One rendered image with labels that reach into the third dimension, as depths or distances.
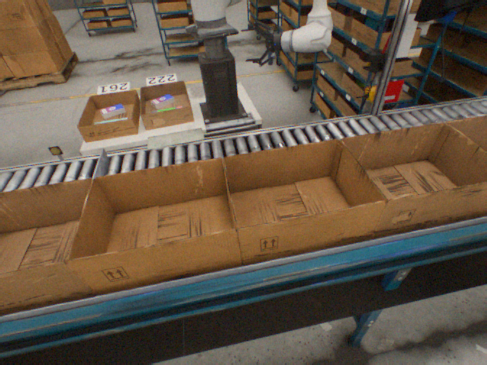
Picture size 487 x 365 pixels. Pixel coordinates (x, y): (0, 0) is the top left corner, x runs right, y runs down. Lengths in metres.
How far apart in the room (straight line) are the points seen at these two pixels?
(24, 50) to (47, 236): 4.23
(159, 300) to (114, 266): 0.14
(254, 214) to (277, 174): 0.17
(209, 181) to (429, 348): 1.39
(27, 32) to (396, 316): 5.07
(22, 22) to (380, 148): 4.67
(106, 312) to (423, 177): 1.08
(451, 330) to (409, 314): 0.19
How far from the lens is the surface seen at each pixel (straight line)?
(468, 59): 2.86
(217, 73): 1.58
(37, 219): 1.13
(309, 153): 0.95
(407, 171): 1.17
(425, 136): 1.17
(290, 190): 0.99
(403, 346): 1.78
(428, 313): 1.91
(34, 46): 5.11
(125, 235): 0.97
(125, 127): 1.68
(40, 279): 0.84
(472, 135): 1.33
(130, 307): 0.80
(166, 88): 2.01
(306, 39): 1.34
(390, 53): 1.64
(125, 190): 0.97
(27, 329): 0.91
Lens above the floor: 1.58
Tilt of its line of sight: 43 degrees down
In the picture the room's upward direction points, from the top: 4 degrees counter-clockwise
